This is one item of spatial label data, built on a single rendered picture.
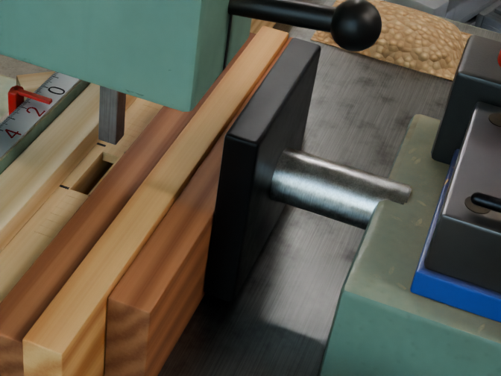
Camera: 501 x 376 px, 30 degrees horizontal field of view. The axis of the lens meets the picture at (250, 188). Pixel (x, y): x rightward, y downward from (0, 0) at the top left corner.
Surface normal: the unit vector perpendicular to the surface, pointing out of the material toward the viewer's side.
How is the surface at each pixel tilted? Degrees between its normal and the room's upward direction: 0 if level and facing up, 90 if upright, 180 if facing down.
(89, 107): 0
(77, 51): 90
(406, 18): 2
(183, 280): 90
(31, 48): 90
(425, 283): 90
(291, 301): 0
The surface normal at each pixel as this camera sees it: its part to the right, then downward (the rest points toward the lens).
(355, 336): -0.33, 0.56
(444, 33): 0.49, -0.59
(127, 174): 0.13, -0.77
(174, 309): 0.93, 0.30
